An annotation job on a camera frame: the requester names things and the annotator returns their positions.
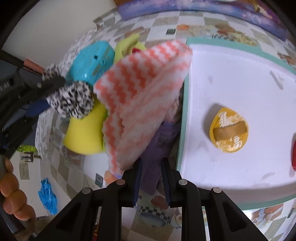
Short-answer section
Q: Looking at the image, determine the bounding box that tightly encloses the red tape roll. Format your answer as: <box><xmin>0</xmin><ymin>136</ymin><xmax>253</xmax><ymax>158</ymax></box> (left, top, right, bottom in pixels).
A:
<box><xmin>291</xmin><ymin>133</ymin><xmax>296</xmax><ymax>171</ymax></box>

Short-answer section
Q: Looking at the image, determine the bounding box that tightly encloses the floral still life painting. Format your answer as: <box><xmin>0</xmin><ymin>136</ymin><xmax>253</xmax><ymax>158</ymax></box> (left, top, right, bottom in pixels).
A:
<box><xmin>114</xmin><ymin>0</ymin><xmax>290</xmax><ymax>42</ymax></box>

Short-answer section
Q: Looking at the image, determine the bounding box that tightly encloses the black white leopard scrunchie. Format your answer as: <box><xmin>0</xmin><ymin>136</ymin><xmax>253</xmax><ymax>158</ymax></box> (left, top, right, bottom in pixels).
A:
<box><xmin>41</xmin><ymin>63</ymin><xmax>95</xmax><ymax>120</ymax></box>

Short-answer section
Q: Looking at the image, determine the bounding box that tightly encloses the yellow sponge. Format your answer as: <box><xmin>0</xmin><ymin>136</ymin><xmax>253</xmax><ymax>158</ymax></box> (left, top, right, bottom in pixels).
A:
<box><xmin>63</xmin><ymin>99</ymin><xmax>107</xmax><ymax>155</ymax></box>

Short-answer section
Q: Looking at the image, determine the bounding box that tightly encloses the pink white zigzag cloth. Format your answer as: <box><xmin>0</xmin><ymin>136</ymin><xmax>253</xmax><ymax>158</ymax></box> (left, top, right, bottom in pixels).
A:
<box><xmin>93</xmin><ymin>40</ymin><xmax>193</xmax><ymax>176</ymax></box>

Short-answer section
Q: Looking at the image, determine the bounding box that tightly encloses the teal rimmed white tray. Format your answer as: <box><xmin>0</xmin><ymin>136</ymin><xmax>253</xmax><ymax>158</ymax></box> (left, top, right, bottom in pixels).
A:
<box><xmin>177</xmin><ymin>38</ymin><xmax>295</xmax><ymax>209</ymax></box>

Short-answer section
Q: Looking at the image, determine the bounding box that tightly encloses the yellow green cloth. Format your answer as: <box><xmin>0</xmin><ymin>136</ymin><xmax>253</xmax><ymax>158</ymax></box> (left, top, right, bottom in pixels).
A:
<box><xmin>113</xmin><ymin>34</ymin><xmax>146</xmax><ymax>64</ymax></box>

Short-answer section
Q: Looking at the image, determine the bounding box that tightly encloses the purple tissue pack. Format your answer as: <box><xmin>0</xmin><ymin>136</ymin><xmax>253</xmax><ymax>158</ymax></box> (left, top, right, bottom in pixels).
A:
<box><xmin>140</xmin><ymin>121</ymin><xmax>181</xmax><ymax>195</ymax></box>

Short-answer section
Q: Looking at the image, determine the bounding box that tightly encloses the person's hand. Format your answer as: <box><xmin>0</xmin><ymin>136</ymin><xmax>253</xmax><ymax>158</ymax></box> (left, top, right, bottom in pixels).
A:
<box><xmin>1</xmin><ymin>158</ymin><xmax>36</xmax><ymax>222</ymax></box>

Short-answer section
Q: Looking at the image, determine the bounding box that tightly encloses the teal plastic toy case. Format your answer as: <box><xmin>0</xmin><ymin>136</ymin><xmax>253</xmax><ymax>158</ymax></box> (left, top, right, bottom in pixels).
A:
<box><xmin>65</xmin><ymin>41</ymin><xmax>115</xmax><ymax>86</ymax></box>

